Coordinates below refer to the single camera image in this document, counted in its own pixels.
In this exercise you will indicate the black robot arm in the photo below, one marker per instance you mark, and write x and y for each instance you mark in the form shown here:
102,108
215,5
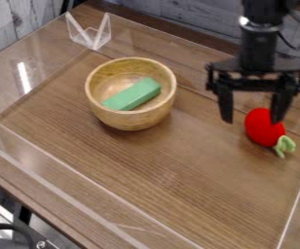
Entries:
261,24

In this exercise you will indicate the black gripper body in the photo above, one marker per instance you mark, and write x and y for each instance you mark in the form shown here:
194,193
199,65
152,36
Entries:
231,75

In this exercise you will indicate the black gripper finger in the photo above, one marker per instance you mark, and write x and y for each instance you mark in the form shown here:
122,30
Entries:
282,97
223,92

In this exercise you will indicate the black table leg bracket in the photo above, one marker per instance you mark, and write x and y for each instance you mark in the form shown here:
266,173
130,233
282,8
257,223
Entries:
44,236

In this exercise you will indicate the red plush strawberry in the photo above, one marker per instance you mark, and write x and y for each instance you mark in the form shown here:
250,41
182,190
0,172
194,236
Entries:
267,134

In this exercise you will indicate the clear acrylic corner bracket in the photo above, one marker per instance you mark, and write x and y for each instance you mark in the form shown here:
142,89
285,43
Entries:
90,37

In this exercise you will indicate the clear acrylic tray wall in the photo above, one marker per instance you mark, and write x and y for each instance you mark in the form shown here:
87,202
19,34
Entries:
183,185

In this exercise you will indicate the wooden bowl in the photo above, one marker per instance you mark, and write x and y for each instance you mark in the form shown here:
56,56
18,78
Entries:
116,75

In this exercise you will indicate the green rectangular block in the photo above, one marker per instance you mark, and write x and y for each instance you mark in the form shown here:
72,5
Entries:
132,96

